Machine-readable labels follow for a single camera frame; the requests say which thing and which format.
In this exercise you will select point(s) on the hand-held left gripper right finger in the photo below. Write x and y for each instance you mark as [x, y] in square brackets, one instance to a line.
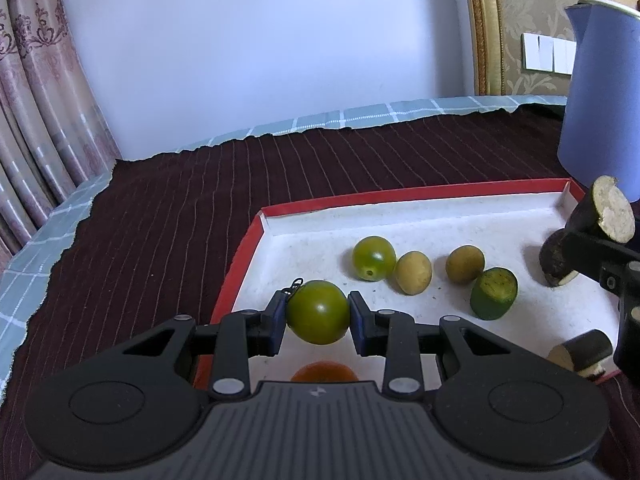
[358, 322]

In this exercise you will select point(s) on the red cardboard box tray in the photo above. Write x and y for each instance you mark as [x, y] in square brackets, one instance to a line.
[310, 250]

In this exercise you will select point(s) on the white wall switch panel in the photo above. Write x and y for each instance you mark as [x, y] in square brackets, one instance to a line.
[547, 52]

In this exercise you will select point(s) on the blue electric kettle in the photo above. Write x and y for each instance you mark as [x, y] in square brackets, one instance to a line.
[600, 100]

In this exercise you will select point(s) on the gold wall frame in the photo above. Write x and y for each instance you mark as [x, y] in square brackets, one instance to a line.
[482, 25]

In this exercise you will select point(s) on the green tomato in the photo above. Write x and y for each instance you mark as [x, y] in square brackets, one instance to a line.
[317, 312]
[374, 258]

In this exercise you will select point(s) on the dark striped cloth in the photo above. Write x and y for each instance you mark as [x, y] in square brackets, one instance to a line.
[150, 220]

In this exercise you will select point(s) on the green cut fruit piece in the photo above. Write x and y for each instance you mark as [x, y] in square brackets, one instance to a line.
[494, 293]

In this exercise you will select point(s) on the small yellow-green fruit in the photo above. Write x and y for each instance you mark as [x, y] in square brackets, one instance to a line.
[465, 264]
[412, 272]

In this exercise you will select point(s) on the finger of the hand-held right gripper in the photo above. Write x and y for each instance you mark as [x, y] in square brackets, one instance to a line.
[595, 255]
[631, 330]

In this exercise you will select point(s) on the small orange mandarin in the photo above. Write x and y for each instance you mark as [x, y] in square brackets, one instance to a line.
[325, 372]

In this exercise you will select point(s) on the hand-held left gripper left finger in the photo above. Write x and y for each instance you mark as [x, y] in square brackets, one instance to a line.
[276, 322]

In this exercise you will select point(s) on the pink patterned curtain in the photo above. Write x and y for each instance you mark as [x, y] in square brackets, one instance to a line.
[40, 110]

